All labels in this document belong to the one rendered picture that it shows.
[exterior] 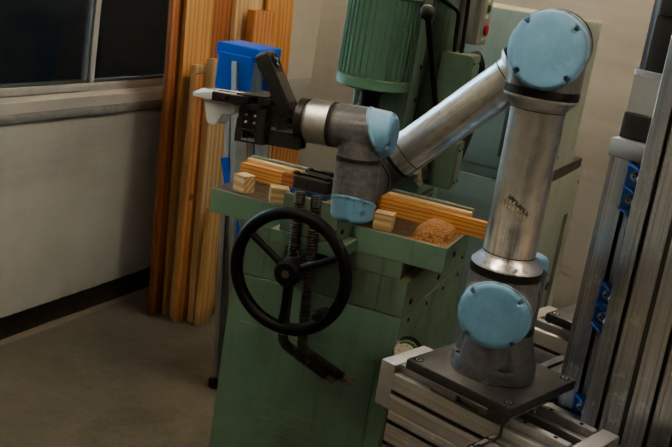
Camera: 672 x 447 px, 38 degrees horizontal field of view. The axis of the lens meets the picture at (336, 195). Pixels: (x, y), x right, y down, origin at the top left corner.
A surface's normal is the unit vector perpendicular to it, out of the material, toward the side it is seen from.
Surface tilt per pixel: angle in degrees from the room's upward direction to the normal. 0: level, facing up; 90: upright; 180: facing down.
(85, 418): 0
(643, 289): 90
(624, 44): 90
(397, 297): 90
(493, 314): 98
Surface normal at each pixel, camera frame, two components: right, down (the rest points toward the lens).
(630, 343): -0.66, 0.07
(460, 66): -0.37, 0.17
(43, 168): 0.88, 0.25
